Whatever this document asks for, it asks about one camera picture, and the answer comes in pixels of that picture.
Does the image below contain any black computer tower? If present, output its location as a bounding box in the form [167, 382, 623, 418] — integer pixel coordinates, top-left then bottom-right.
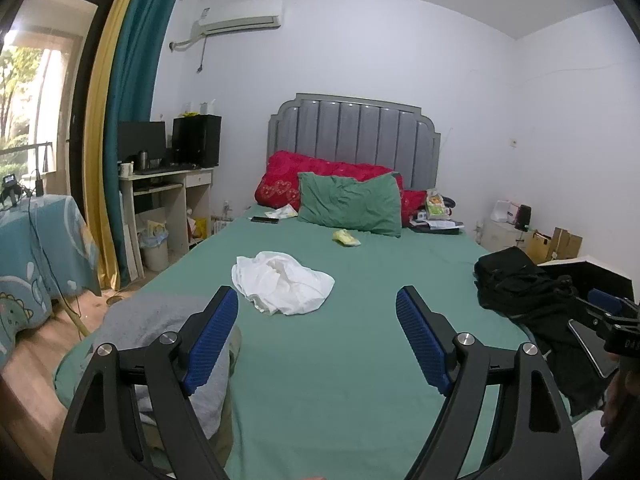
[172, 113, 223, 169]

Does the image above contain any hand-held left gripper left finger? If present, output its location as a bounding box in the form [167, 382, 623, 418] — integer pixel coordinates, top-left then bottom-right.
[52, 285, 240, 480]

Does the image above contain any stack of papers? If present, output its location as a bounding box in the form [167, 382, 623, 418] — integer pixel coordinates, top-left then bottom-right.
[406, 212, 467, 236]

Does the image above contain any small yellow cloth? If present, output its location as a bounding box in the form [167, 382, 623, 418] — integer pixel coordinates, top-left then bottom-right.
[332, 228, 362, 249]

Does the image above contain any thin black cable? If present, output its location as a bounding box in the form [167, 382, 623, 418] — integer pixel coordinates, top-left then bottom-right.
[27, 170, 69, 312]

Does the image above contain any white edged dark board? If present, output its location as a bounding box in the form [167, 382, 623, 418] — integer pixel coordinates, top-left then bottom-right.
[537, 254, 639, 307]

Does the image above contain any glass balcony door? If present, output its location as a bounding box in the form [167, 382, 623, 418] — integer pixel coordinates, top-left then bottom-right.
[0, 0, 117, 211]

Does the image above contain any black computer monitor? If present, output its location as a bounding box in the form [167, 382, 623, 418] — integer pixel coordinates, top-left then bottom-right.
[117, 120, 167, 169]

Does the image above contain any white trash bin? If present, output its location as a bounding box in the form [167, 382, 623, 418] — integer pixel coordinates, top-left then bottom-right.
[139, 232, 171, 270]

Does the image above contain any bed with green sheet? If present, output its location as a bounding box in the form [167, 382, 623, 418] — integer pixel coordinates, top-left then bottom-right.
[52, 202, 577, 480]

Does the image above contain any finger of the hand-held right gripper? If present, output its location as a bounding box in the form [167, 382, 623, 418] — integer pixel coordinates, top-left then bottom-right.
[575, 287, 638, 329]
[567, 319, 621, 380]

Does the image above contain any green pillow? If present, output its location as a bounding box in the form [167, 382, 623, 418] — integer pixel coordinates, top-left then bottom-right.
[296, 171, 404, 239]

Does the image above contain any black bag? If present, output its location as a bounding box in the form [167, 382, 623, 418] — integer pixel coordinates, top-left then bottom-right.
[472, 246, 622, 417]

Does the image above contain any white nightstand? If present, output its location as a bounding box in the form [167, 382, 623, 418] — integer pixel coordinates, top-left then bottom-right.
[482, 219, 539, 254]

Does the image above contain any white computer desk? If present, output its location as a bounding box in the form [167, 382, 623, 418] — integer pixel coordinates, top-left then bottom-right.
[118, 166, 215, 282]

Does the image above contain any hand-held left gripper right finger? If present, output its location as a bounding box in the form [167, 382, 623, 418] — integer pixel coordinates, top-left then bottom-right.
[395, 285, 584, 480]

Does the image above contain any table with dinosaur tablecloth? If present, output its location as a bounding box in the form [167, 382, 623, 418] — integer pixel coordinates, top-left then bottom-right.
[0, 194, 104, 367]

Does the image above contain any grey padded headboard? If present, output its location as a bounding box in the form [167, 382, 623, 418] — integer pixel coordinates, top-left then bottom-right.
[267, 92, 442, 194]

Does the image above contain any cardboard box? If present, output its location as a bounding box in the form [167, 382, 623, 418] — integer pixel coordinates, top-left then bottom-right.
[549, 227, 584, 261]
[529, 231, 554, 264]

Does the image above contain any white and green packet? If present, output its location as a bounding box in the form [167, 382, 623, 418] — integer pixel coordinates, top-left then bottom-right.
[264, 203, 300, 221]

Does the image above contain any teal curtain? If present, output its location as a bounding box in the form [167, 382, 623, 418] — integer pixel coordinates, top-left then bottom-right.
[101, 0, 184, 292]

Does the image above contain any grey sweatshirt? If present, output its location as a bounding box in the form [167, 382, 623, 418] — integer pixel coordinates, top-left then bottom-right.
[91, 291, 244, 461]

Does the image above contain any red pillow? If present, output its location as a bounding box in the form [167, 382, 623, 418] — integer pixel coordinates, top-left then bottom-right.
[254, 149, 429, 229]

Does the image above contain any white air conditioner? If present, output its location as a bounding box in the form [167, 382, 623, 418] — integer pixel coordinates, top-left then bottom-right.
[192, 0, 284, 37]

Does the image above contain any person's right hand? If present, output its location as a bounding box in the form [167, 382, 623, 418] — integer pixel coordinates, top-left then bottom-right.
[601, 367, 640, 457]

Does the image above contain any air conditioner hose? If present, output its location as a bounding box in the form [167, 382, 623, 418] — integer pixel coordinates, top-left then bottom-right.
[168, 34, 208, 74]

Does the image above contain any white garment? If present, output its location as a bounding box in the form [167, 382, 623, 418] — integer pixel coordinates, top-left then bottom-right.
[230, 250, 335, 317]

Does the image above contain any snack bag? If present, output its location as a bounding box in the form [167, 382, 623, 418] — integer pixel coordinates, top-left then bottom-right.
[424, 188, 449, 221]

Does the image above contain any yellow curtain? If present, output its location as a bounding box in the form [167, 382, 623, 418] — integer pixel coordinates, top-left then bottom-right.
[82, 0, 152, 287]

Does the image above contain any small camera on tripod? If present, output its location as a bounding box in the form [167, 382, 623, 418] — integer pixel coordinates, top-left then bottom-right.
[0, 173, 24, 211]

